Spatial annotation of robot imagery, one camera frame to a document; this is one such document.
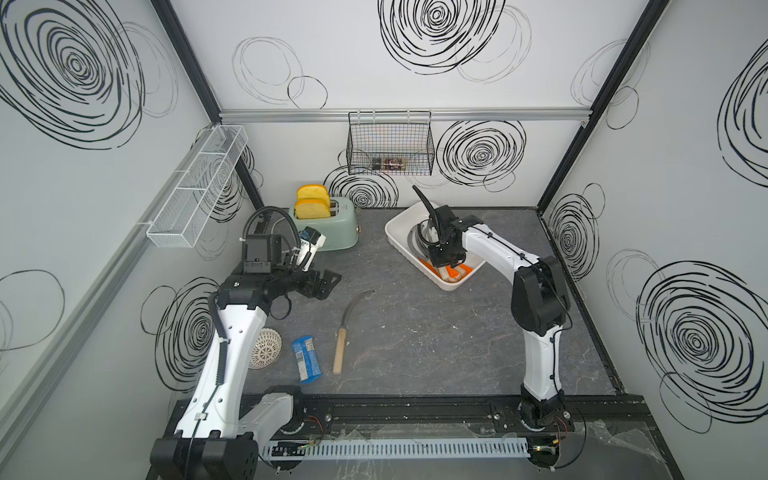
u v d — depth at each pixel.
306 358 0.82
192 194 0.76
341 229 1.00
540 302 0.53
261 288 0.48
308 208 0.93
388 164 0.89
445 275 0.91
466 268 0.97
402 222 1.11
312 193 0.96
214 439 0.36
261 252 0.54
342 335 0.86
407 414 0.75
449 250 0.82
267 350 0.84
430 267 0.94
